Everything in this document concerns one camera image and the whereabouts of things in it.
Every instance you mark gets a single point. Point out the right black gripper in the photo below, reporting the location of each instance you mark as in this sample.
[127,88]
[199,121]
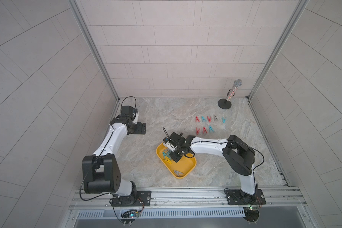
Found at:
[173,156]

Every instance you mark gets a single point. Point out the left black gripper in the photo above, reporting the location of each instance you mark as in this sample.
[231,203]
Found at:
[138,128]

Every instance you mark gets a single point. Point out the yellow plastic storage box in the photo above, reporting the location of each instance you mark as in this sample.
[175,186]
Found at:
[185,165]

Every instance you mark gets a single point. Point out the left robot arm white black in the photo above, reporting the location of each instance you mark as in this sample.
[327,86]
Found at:
[101,172]

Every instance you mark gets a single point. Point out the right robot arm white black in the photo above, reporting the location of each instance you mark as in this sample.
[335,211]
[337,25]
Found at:
[238,155]

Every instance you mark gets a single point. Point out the yellow clothespin in box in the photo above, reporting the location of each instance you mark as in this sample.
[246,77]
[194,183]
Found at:
[168,161]

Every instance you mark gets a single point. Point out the teal clothespin in box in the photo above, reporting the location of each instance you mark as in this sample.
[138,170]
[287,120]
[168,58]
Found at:
[166,156]

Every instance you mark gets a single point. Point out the glitter microphone on black stand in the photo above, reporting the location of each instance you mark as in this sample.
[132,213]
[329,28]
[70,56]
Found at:
[225,103]

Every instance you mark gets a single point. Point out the left green circuit board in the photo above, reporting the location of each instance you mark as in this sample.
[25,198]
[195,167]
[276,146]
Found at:
[128,217]

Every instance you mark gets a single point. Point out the green circuit board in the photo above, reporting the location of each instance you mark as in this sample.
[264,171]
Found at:
[128,217]
[251,215]

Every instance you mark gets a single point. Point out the right green circuit board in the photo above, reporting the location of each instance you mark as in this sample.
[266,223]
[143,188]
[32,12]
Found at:
[251,215]

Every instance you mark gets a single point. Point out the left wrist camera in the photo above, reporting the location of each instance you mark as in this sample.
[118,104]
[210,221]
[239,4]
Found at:
[135,117]

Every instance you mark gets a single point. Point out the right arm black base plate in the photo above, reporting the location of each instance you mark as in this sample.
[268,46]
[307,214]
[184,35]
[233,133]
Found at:
[238,197]

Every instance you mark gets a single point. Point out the aluminium mounting rail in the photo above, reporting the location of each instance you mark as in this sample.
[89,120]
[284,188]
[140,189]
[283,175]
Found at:
[214,197]

